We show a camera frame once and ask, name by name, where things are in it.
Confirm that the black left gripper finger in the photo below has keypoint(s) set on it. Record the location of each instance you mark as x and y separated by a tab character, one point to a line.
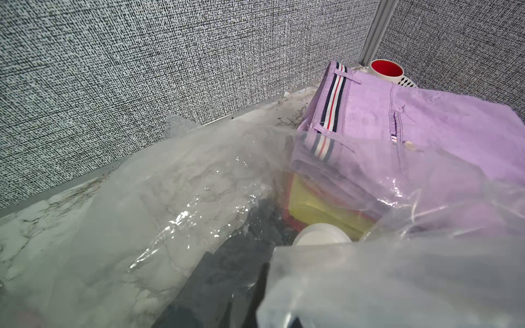
258	296

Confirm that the black garment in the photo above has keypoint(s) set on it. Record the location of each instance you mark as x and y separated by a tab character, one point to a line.
219	291

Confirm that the yellow garment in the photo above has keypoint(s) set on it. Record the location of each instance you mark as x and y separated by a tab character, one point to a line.
306	205

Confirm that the clear plastic vacuum bag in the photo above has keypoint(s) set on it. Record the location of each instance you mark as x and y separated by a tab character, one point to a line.
153	219

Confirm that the purple garment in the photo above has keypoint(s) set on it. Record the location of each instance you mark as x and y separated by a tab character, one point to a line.
410	139

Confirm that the white vacuum bag valve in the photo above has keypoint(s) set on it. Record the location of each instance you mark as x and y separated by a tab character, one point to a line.
321	234

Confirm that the white patterned saucer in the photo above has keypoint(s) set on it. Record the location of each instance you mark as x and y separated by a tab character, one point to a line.
407	82

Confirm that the white cup red inside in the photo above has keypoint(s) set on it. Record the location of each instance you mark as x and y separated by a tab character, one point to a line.
386	70

